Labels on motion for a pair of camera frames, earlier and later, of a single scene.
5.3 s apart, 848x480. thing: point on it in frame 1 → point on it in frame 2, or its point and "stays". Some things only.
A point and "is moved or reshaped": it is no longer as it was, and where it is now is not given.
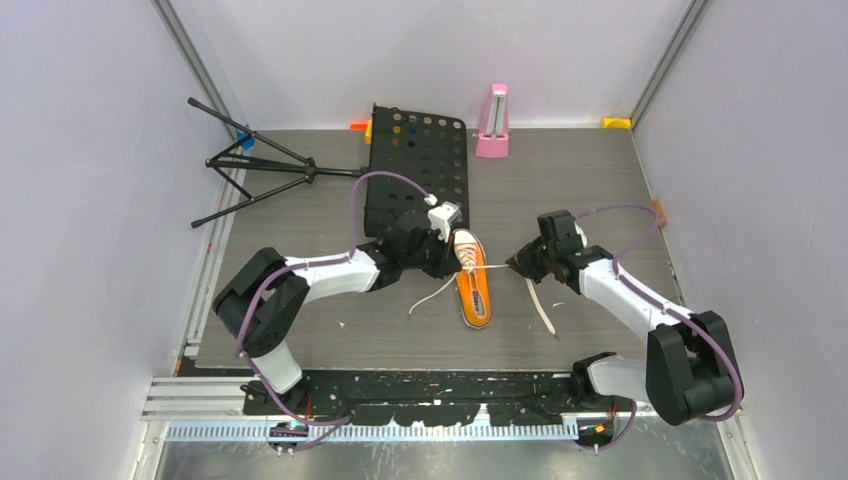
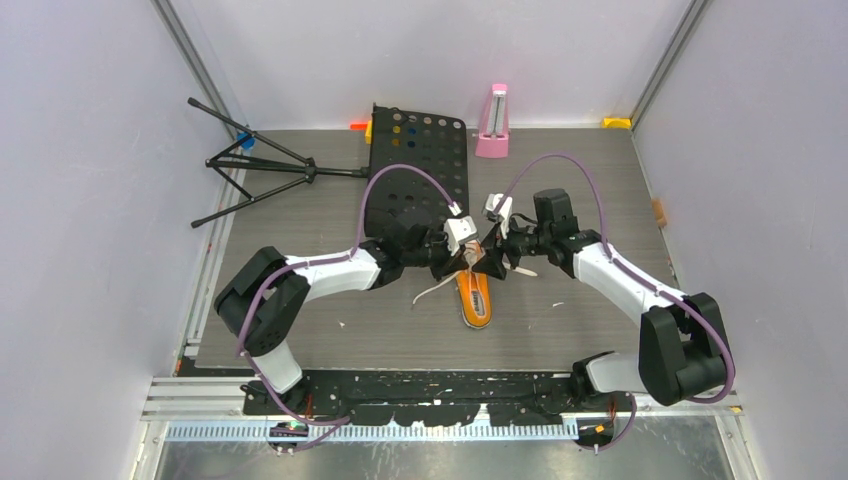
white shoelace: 467,256 is moved or reshaped
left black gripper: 446,261 stays
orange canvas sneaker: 473,280 stays
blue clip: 246,140 stays
